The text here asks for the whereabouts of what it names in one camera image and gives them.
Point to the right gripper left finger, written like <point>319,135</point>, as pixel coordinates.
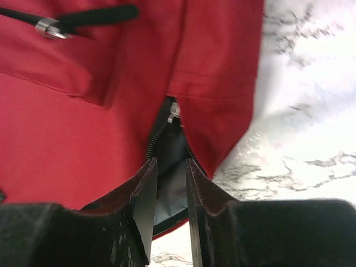
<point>114,230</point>

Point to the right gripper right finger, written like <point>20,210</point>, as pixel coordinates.
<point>228,232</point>

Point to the red backpack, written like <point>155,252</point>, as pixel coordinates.
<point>91,89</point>

